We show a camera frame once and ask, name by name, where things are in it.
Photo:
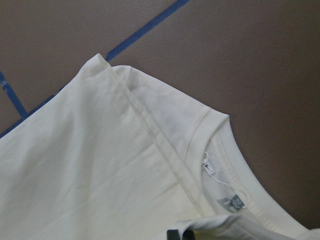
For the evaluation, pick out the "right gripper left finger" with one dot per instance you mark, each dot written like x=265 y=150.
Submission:
x=173 y=234

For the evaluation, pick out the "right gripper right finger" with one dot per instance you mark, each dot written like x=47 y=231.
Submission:
x=187 y=233

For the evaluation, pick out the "white long-sleeve printed shirt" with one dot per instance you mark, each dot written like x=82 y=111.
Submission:
x=120 y=155

